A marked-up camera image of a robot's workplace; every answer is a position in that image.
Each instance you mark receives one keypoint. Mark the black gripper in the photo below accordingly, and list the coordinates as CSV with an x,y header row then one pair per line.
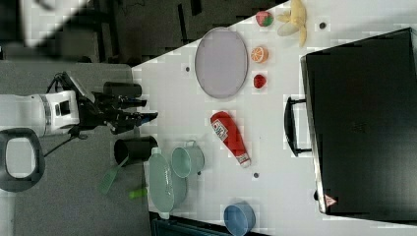
x,y
108,110

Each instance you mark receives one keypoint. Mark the red plush ketchup bottle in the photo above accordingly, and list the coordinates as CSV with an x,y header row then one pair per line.
x,y
228,132

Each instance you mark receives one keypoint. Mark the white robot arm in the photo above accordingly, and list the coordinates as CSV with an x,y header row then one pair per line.
x,y
25,119

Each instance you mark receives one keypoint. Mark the grey oval plate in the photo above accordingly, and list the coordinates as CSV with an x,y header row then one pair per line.
x,y
221,63

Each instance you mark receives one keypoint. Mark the black cylinder roll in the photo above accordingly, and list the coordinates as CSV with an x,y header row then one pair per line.
x,y
125,89

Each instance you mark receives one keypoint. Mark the black cylinder cup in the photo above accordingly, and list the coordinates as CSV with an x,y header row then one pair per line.
x,y
135,150

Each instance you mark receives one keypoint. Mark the green spatula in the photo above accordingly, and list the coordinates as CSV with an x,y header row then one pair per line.
x,y
109,177

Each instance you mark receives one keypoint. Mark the green metal mug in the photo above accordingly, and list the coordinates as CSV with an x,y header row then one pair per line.
x,y
187,160

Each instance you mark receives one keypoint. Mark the green colander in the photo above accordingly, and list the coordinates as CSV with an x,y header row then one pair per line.
x,y
166,189

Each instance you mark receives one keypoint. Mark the small red plush strawberry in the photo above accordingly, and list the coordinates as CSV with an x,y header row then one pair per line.
x,y
259,81

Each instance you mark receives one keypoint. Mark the plush orange slice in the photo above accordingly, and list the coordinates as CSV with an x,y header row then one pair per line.
x,y
259,54

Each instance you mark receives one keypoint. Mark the blue bowl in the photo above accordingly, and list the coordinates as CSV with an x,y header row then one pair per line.
x,y
239,218

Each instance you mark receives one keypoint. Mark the plush strawberry with green top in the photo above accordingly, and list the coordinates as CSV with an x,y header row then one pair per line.
x,y
264,18

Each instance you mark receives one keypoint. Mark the plush peeled banana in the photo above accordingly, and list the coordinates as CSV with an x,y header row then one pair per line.
x,y
293,21

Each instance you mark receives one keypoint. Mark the black toaster oven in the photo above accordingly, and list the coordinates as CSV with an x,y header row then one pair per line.
x,y
362,114

